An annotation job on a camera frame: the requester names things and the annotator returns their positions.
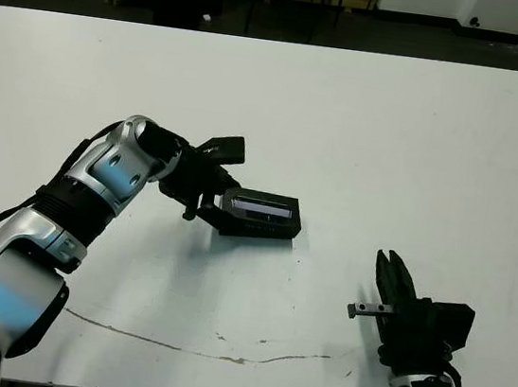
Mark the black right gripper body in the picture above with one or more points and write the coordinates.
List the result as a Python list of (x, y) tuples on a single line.
[(407, 339)]

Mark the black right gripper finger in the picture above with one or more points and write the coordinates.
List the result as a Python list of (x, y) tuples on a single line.
[(385, 286), (403, 286)]

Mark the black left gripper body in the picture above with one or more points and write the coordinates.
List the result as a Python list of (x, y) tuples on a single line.
[(190, 175)]

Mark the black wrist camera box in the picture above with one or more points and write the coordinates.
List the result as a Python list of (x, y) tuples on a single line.
[(452, 324), (224, 148)]

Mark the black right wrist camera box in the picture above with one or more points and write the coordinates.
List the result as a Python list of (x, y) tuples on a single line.
[(452, 324)]

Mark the black round wall knob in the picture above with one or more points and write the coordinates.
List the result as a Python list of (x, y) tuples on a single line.
[(475, 21)]

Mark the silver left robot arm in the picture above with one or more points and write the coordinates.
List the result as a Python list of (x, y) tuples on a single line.
[(15, 266)]

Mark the small white floor object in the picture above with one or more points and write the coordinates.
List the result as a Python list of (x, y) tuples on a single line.
[(207, 17)]

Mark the black box lid with window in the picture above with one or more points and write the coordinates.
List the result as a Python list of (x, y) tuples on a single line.
[(264, 227)]

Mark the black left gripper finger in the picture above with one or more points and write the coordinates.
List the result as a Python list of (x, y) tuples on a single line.
[(228, 182), (211, 213)]

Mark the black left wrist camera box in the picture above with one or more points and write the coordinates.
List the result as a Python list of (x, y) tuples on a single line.
[(224, 148)]

